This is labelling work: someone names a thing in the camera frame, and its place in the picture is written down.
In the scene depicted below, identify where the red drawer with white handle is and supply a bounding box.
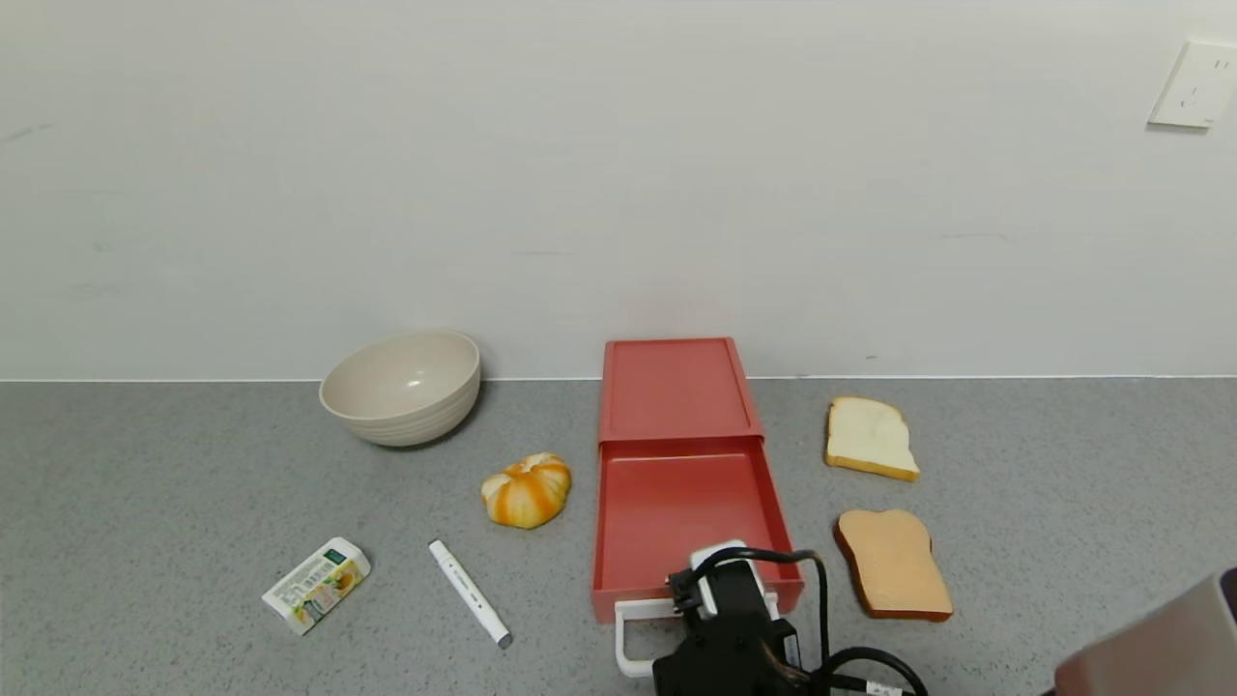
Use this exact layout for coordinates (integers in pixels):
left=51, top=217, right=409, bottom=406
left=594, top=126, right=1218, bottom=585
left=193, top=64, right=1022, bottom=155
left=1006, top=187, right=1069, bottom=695
left=590, top=436, right=806, bottom=679

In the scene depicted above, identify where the orange striped pumpkin bun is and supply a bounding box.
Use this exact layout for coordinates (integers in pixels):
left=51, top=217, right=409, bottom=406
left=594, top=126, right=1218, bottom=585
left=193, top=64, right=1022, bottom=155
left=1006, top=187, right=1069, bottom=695
left=481, top=452, right=573, bottom=531

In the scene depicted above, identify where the beige ribbed bowl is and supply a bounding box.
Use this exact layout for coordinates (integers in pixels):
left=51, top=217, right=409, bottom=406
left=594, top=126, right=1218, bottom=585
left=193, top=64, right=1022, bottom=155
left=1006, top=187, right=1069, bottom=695
left=319, top=331, right=481, bottom=448

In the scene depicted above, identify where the white bread slice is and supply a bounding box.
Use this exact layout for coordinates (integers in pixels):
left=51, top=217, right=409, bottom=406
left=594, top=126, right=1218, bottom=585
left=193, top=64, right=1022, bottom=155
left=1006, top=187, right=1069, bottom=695
left=824, top=396, right=921, bottom=482

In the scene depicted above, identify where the white marker pen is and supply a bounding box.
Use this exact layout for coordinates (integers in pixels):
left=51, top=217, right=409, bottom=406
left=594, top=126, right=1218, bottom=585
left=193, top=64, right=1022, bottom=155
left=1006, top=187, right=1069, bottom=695
left=427, top=539, right=513, bottom=650

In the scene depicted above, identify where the brown toast slice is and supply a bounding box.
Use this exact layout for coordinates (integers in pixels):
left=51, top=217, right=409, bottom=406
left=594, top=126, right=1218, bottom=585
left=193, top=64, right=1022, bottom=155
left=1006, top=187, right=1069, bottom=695
left=834, top=508, right=955, bottom=623

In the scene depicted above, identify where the small white printed carton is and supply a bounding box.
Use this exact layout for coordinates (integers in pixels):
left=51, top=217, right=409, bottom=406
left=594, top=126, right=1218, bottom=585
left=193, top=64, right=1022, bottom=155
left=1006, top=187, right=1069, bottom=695
left=261, top=537, right=372, bottom=636

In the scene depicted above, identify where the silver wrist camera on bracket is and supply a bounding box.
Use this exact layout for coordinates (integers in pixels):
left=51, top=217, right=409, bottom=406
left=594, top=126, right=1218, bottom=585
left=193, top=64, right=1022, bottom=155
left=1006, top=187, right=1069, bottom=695
left=668, top=540, right=781, bottom=639

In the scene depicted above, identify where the black camera cable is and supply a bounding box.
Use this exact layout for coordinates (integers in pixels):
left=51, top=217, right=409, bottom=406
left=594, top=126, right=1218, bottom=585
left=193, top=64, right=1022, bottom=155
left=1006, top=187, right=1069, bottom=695
left=688, top=546, right=833, bottom=693

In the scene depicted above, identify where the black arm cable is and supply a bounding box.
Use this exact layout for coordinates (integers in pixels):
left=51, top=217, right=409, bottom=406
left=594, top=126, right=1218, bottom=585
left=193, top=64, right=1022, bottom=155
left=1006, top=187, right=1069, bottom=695
left=817, top=646, right=930, bottom=696

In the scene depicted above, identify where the white wall socket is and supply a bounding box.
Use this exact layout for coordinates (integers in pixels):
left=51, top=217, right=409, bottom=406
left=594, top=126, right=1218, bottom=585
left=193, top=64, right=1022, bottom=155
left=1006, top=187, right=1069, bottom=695
left=1148, top=40, right=1237, bottom=130

